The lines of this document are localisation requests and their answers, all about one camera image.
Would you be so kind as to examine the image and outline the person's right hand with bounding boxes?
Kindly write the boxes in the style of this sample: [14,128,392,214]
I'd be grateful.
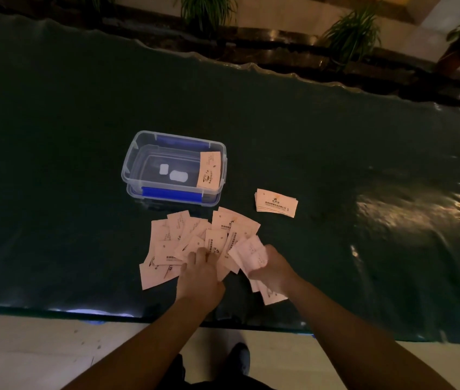
[247,244,301,296]

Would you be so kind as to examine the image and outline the person's left hand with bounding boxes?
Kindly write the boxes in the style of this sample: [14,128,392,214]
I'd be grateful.
[175,247,226,314]

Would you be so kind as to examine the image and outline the fanned bunch of pink cards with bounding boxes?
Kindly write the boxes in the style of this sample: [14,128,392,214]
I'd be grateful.
[228,235,288,306]

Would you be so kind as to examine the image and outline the person's right forearm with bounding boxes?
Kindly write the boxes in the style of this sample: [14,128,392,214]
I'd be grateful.
[282,276,458,390]

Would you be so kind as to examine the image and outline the person's left forearm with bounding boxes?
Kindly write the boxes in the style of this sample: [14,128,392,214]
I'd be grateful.
[62,300,216,390]

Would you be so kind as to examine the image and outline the scattered pile of pink cards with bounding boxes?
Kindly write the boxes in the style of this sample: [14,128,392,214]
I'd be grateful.
[139,206,261,291]

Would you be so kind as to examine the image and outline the neat stack of pink cards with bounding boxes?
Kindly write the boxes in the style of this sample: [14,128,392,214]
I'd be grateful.
[254,188,299,219]

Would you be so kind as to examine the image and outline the single pink card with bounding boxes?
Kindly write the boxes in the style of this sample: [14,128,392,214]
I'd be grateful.
[196,151,222,190]

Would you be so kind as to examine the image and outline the dark green table cover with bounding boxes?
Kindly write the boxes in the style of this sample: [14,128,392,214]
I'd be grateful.
[0,4,460,346]

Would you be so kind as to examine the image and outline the person's black shoe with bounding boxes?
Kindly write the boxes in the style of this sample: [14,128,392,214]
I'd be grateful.
[223,342,251,378]

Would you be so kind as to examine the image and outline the person's dark trousers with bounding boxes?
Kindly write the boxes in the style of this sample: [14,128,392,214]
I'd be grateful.
[164,353,276,390]

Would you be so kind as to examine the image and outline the black stone planter ledge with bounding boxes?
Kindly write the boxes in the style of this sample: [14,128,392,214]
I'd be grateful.
[0,0,460,115]

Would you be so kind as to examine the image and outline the green leafy plant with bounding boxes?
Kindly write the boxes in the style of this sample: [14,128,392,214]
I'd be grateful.
[320,0,383,71]
[175,0,239,35]

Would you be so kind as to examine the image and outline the clear plastic box blue handles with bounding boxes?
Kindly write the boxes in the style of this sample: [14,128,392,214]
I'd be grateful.
[121,130,228,208]

